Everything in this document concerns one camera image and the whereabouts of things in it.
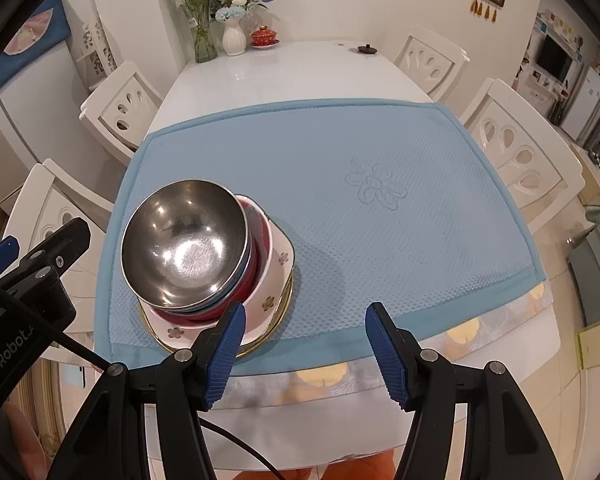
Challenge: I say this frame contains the magenta steel bowl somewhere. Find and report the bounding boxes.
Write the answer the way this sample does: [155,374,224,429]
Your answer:
[152,197,270,322]

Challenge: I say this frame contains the light blue table mat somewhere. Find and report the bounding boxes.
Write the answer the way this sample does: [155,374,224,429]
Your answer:
[94,100,548,378]

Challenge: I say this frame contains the blue steel bowl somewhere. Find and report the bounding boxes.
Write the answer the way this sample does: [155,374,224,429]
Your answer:
[121,180,253,311]

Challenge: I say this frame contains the person's orange pants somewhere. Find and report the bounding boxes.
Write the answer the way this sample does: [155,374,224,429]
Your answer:
[230,452,398,480]

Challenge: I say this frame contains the person's left hand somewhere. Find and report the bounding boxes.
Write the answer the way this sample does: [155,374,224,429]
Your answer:
[0,402,56,480]

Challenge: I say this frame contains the round blue-flower gold-rim plate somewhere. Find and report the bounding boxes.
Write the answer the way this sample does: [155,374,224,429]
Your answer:
[139,270,296,361]

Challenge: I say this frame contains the white ribbed vase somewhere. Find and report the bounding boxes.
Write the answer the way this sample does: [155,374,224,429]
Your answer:
[222,22,247,57]

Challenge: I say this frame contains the white cabinet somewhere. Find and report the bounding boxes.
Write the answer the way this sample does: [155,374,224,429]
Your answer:
[560,67,600,141]

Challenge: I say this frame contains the octagonal white floral plate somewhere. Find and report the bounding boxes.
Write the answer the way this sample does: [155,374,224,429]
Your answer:
[140,217,296,348]

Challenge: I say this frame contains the grey blue sofa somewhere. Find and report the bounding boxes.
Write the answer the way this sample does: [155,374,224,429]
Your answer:
[567,207,600,326]

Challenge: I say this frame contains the glass vase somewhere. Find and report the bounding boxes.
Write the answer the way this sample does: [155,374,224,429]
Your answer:
[180,2,218,64]

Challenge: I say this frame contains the red teacup with saucer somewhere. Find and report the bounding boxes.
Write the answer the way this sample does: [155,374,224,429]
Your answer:
[250,25,281,48]

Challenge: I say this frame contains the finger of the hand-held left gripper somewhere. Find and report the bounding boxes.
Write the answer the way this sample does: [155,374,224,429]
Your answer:
[0,236,21,281]
[15,217,92,281]

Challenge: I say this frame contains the television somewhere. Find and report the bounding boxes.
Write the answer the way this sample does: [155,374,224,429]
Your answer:
[536,35,573,81]

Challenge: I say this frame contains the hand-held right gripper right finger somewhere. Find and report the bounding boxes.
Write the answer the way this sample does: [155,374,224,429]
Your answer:
[364,302,563,480]

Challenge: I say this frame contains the white patterned panel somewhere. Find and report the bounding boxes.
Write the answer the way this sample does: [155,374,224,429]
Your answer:
[77,15,116,91]

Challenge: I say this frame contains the white dining chair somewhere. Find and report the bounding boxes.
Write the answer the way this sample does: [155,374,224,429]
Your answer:
[392,25,471,103]
[79,61,163,166]
[457,77,586,233]
[2,160,116,336]

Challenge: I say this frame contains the yellow hanging tassels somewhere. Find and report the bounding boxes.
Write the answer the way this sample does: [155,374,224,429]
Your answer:
[469,0,498,22]

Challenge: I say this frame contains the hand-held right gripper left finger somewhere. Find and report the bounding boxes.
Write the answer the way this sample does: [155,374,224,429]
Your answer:
[45,301,247,480]

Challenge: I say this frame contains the blue fridge cover cloth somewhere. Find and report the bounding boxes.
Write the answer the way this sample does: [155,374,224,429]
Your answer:
[0,0,73,96]

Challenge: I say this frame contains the white fridge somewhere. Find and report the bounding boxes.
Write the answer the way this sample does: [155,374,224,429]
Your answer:
[0,35,111,181]

